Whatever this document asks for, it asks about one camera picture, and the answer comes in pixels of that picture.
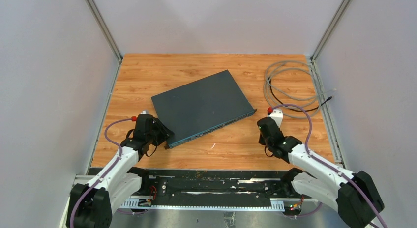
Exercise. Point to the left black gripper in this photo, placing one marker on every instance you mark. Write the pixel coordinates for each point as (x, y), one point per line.
(165, 133)

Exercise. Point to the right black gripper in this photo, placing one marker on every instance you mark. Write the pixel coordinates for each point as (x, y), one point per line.
(261, 140)

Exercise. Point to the dark blue network switch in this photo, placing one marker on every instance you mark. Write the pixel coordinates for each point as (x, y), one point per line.
(201, 107)

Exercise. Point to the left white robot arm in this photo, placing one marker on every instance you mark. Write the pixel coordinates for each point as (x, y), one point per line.
(107, 184)

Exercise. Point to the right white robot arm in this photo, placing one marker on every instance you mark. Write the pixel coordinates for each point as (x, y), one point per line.
(353, 196)

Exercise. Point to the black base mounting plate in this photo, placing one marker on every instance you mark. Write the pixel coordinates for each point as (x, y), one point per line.
(215, 190)

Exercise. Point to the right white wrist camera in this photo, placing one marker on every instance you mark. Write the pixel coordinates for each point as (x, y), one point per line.
(276, 115)

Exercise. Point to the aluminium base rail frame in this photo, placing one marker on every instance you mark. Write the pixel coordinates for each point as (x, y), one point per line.
(140, 191)

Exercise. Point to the left aluminium corner post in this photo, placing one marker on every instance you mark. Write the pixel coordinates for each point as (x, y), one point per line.
(104, 28)

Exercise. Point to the aluminium corner post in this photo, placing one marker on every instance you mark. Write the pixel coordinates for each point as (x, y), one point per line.
(330, 29)
(104, 28)

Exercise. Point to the right aluminium corner post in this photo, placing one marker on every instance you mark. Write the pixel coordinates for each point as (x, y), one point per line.
(330, 29)

